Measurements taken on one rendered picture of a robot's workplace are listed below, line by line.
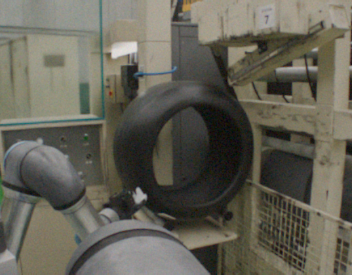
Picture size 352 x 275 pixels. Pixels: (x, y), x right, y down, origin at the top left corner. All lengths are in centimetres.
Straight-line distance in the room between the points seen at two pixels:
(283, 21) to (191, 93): 42
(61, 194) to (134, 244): 59
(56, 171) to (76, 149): 110
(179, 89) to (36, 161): 68
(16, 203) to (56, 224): 104
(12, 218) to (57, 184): 18
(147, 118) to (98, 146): 70
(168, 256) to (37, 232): 176
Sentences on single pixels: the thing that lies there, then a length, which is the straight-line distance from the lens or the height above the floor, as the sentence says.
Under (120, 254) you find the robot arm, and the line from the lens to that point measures 26.
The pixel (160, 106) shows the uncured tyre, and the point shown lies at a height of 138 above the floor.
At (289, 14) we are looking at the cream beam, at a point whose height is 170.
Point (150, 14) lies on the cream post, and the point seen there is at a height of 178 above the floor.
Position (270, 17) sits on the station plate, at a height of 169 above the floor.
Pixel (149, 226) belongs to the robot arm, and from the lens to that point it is 30.
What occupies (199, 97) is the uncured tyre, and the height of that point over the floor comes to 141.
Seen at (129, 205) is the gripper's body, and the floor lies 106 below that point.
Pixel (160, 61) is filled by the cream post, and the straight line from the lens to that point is 170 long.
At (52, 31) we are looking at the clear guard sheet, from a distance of 189.
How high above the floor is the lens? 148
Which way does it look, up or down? 9 degrees down
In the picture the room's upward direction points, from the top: 1 degrees counter-clockwise
